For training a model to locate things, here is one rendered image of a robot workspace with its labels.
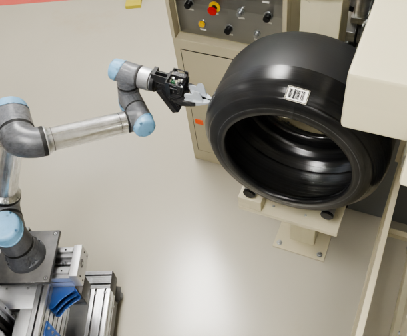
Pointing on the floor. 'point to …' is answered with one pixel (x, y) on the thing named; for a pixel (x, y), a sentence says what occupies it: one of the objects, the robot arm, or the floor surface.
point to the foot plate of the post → (316, 252)
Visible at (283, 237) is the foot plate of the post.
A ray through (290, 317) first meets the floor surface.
